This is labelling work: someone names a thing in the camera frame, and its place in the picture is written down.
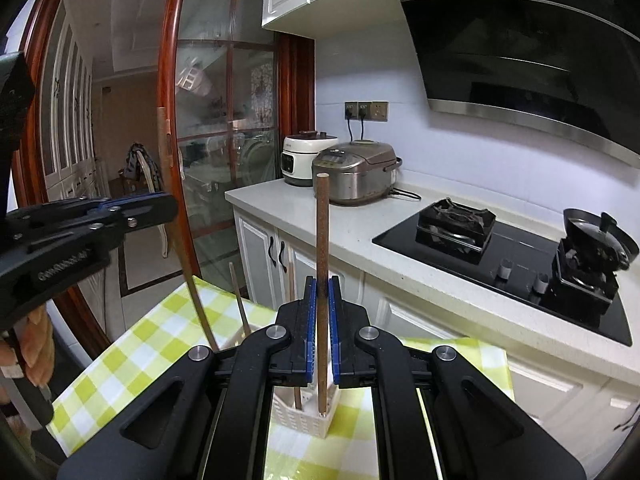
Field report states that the ornate white chair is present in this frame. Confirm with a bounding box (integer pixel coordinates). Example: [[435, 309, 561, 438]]
[[127, 142, 171, 261]]

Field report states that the green white checked tablecloth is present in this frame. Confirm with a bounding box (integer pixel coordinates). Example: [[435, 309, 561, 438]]
[[47, 275, 516, 480]]

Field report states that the brown silver rice cooker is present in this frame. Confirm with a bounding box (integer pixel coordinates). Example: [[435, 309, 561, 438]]
[[311, 140, 403, 206]]

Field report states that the black glass range hood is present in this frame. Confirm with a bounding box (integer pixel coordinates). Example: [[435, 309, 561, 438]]
[[390, 0, 640, 168]]

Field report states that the wall power socket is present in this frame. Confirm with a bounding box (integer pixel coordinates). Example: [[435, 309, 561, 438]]
[[344, 101, 390, 122]]

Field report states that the dark cloth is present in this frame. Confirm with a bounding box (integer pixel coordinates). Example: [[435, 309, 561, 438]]
[[124, 142, 163, 193]]

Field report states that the red wooden door frame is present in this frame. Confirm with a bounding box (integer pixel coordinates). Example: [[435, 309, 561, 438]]
[[12, 0, 316, 356]]

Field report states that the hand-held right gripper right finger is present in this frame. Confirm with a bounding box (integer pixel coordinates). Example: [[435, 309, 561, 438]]
[[327, 276, 588, 480]]

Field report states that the white display cabinet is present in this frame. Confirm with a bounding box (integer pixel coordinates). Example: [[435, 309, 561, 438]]
[[40, 15, 108, 206]]

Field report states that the white plastic utensil basket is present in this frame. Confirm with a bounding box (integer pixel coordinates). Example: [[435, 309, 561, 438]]
[[270, 382, 342, 437]]

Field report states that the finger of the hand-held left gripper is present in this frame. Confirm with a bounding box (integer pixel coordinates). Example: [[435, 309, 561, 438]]
[[5, 192, 166, 238], [27, 194, 178, 261]]

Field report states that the black burner grate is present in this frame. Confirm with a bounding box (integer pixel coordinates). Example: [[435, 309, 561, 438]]
[[416, 198, 497, 251], [540, 237, 626, 316]]

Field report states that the black wok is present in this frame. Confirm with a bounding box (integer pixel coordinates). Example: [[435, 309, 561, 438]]
[[562, 208, 640, 273]]

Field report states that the person's left hand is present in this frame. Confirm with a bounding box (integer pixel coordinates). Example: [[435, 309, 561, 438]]
[[0, 305, 53, 406]]

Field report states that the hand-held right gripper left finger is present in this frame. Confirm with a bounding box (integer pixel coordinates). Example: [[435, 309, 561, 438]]
[[57, 276, 318, 480]]

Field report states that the brown wooden chopstick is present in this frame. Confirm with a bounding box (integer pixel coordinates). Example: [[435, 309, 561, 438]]
[[286, 259, 303, 411], [156, 106, 221, 353], [314, 172, 332, 417], [229, 261, 252, 337]]

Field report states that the white electric pressure cooker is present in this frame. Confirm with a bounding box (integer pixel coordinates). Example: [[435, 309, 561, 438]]
[[281, 131, 340, 188]]

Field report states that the black glass gas hob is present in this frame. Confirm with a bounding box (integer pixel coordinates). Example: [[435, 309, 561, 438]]
[[372, 202, 633, 347]]

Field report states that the sliding glass door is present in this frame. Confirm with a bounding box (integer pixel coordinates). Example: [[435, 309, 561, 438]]
[[159, 0, 316, 301]]

